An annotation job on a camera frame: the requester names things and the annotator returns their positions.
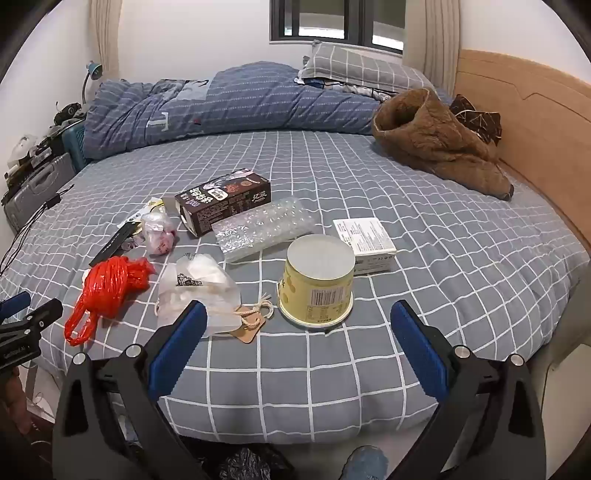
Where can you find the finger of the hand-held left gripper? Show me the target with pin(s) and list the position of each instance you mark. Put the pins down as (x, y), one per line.
(37, 316)
(14, 305)

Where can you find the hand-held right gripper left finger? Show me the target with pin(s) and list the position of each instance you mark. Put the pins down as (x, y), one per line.
(181, 348)

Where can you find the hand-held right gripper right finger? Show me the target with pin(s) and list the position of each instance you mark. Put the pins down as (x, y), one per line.
(419, 350)

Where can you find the yellow paper cup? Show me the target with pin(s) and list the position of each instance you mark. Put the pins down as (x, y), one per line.
(318, 277)

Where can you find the white printed box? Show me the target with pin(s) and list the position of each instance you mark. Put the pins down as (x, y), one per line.
(364, 237)

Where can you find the brown cookie box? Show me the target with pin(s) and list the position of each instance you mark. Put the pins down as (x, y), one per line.
(226, 198)

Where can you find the person's left hand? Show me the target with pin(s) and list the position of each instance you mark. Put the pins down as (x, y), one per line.
(14, 401)

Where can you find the clear white plastic bag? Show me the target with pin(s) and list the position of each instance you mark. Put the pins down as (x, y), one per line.
(203, 281)

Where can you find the red plastic bag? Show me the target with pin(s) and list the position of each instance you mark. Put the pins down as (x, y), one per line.
(108, 281)

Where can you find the black flat wrapper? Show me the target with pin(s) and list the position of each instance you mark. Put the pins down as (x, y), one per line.
(113, 242)

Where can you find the crumpled pink white bag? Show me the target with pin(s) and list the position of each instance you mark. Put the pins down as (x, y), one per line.
(157, 233)

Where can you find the grey checked bed sheet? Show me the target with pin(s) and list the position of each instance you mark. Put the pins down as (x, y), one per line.
(300, 369)

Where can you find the grey suitcase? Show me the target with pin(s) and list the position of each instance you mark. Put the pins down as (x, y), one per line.
(37, 184)

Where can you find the blue shoe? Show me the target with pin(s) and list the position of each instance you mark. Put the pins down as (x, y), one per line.
(367, 464)

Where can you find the black plastic bag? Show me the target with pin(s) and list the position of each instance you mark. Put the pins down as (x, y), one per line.
(244, 464)

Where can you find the clear bubble wrap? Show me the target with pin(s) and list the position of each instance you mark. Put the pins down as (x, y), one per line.
(258, 230)

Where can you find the white yellow wrapper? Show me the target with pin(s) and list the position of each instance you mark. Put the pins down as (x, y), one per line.
(154, 204)

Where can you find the white plastic object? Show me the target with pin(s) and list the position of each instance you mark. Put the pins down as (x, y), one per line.
(23, 147)

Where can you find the teal storage box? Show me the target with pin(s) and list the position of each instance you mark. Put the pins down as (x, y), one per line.
(74, 143)

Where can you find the brown fleece coat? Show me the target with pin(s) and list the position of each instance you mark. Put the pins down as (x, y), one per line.
(429, 134)

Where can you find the dark patterned cushion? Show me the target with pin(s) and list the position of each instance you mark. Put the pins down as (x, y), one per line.
(480, 120)

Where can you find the blue desk lamp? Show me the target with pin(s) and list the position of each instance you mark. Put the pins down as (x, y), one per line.
(95, 70)

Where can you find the wooden headboard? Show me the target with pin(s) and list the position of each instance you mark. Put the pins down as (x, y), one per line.
(545, 129)

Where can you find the blue striped duvet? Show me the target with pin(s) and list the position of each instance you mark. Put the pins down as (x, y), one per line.
(254, 101)

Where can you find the beige curtain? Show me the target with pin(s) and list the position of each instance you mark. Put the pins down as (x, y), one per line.
(434, 37)
(106, 32)

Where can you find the grey checked pillow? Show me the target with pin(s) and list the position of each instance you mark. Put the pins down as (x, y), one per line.
(360, 64)

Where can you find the dark framed window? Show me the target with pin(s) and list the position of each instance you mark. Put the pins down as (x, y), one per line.
(355, 18)

